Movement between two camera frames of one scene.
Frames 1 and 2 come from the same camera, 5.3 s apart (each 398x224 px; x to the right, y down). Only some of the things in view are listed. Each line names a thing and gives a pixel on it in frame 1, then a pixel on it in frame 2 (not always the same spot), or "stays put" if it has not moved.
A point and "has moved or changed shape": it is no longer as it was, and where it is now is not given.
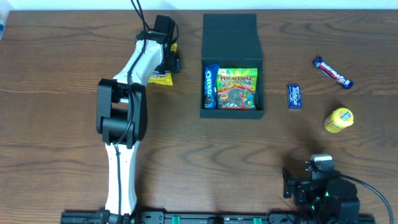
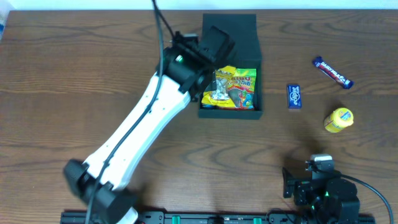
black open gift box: (232, 41) stays put
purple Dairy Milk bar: (318, 63) stays put
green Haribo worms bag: (237, 88) stays put
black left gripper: (173, 62) -> (203, 83)
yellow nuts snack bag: (163, 78) has moved or changed shape
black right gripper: (288, 182) stays put
